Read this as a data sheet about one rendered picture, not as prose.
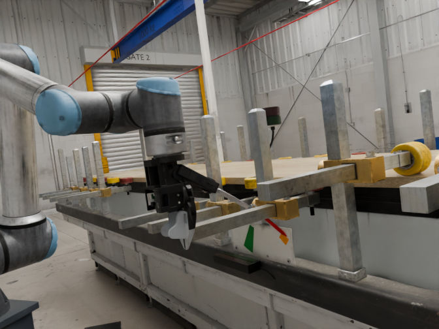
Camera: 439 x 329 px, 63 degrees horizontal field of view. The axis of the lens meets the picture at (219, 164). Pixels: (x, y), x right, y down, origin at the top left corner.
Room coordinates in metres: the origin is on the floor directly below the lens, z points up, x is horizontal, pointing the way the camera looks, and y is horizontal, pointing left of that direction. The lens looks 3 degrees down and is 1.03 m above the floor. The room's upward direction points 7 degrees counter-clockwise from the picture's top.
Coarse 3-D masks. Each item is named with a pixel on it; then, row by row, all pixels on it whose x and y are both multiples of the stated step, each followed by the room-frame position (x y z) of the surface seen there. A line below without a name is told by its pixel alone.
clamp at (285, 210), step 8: (256, 200) 1.00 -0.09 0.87; (280, 200) 0.93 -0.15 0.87; (288, 200) 0.92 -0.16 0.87; (296, 200) 0.93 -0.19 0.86; (280, 208) 0.92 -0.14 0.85; (288, 208) 0.91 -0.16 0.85; (296, 208) 0.93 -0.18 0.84; (280, 216) 0.92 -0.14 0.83; (288, 216) 0.91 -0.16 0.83; (296, 216) 0.93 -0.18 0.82
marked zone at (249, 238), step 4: (248, 228) 1.04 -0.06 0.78; (252, 228) 1.02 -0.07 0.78; (248, 232) 1.04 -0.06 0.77; (252, 232) 1.02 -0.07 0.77; (248, 236) 1.04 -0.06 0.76; (252, 236) 1.03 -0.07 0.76; (248, 240) 1.04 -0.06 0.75; (252, 240) 1.03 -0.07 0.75; (244, 244) 1.06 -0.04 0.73; (248, 244) 1.05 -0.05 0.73; (252, 244) 1.03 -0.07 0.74; (248, 248) 1.05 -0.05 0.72; (252, 248) 1.03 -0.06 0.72; (252, 252) 1.03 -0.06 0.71
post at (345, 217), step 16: (336, 80) 0.79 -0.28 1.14; (336, 96) 0.77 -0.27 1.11; (336, 112) 0.77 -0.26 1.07; (336, 128) 0.77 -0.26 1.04; (336, 144) 0.77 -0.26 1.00; (336, 192) 0.78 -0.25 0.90; (352, 192) 0.78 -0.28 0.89; (336, 208) 0.79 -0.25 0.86; (352, 208) 0.78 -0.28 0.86; (336, 224) 0.79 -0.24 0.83; (352, 224) 0.77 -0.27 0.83; (352, 240) 0.77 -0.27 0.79; (352, 256) 0.77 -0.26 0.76
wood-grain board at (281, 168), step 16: (272, 160) 2.20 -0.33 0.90; (288, 160) 2.01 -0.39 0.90; (304, 160) 1.85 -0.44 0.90; (320, 160) 1.72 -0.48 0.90; (432, 160) 1.13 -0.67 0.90; (96, 176) 3.16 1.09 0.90; (112, 176) 2.78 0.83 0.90; (128, 176) 2.48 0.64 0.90; (144, 176) 2.24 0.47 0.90; (240, 176) 1.42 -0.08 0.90; (288, 176) 1.20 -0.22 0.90; (400, 176) 0.88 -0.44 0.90; (416, 176) 0.84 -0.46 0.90
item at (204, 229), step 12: (300, 204) 0.99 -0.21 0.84; (312, 204) 1.02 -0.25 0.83; (228, 216) 0.86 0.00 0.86; (240, 216) 0.87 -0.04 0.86; (252, 216) 0.89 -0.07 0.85; (264, 216) 0.91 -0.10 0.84; (204, 228) 0.81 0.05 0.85; (216, 228) 0.83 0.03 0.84; (228, 228) 0.84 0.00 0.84; (192, 240) 0.79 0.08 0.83
